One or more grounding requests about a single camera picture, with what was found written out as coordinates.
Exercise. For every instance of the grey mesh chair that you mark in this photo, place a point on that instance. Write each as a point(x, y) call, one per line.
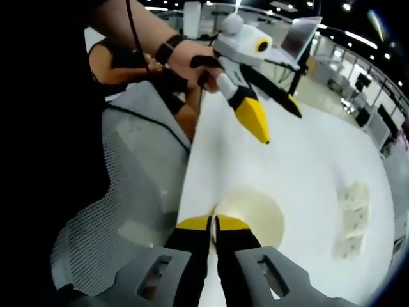
point(134, 176)

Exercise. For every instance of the black wristband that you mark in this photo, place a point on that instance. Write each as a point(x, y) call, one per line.
point(169, 48)

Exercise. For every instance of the short ceiling light strip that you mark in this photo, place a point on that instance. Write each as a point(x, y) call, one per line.
point(361, 40)

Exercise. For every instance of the person's left hand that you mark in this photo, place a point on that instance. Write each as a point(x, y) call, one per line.
point(191, 51)

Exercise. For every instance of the white paper cup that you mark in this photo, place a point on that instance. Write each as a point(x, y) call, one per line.
point(255, 217)

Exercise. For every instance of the black tripod stand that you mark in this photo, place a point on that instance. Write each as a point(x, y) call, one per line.
point(298, 80)

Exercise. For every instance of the person's dark clothed body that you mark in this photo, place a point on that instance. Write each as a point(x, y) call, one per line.
point(80, 128)

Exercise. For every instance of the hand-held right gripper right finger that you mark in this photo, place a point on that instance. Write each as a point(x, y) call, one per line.
point(236, 256)

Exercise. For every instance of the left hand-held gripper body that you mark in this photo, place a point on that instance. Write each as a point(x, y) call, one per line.
point(239, 41)

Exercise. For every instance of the pile of paper cups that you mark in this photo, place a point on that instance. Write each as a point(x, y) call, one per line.
point(351, 224)

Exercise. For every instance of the round ceiling downlights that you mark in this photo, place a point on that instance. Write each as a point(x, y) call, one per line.
point(346, 6)

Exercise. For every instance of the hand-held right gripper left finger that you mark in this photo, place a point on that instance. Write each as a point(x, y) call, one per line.
point(188, 256)

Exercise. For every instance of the grey laptop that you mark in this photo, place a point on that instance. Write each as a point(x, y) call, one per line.
point(300, 35)

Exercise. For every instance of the wooden cabinet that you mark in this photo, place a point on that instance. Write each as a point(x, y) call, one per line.
point(312, 67)

